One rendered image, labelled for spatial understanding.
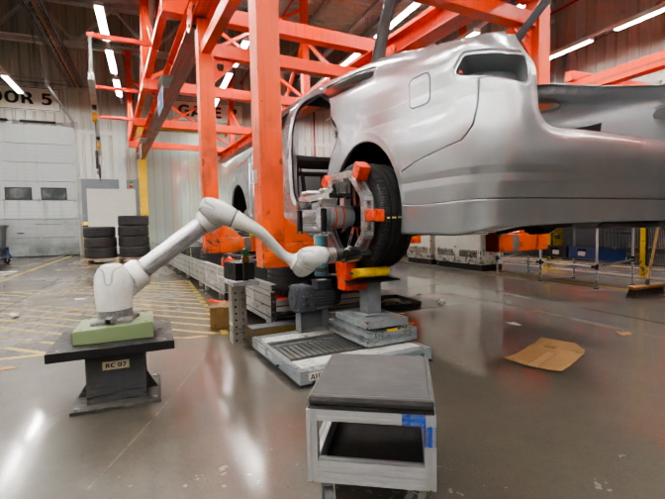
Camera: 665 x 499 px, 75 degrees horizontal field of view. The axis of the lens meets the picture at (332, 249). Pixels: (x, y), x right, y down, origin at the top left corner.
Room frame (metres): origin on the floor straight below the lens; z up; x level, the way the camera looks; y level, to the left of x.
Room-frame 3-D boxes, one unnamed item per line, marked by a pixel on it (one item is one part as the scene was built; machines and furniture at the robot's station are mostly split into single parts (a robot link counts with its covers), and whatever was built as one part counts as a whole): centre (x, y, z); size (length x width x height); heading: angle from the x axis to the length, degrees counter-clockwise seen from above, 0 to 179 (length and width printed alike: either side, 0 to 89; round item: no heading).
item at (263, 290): (4.10, 0.97, 0.28); 2.47 x 0.09 x 0.22; 27
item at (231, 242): (4.84, 1.02, 0.69); 0.52 x 0.17 x 0.35; 117
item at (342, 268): (2.68, -0.12, 0.48); 0.16 x 0.12 x 0.17; 117
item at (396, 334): (2.74, -0.24, 0.13); 0.50 x 0.36 x 0.10; 27
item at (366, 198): (2.66, -0.08, 0.85); 0.54 x 0.07 x 0.54; 27
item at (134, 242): (9.90, 4.95, 0.55); 1.40 x 0.80 x 1.09; 111
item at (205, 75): (4.67, 1.33, 1.75); 0.20 x 0.18 x 2.45; 117
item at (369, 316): (2.74, -0.24, 0.32); 0.40 x 0.30 x 0.28; 27
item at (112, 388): (2.05, 1.05, 0.15); 0.50 x 0.50 x 0.30; 23
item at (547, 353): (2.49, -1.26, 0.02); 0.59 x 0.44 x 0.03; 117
